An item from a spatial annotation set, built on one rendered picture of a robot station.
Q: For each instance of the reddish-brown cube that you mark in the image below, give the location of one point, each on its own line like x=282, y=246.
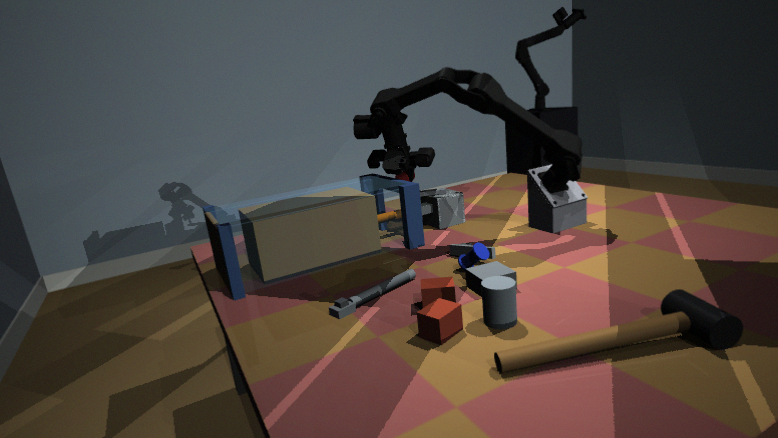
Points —
x=434, y=288
x=440, y=321

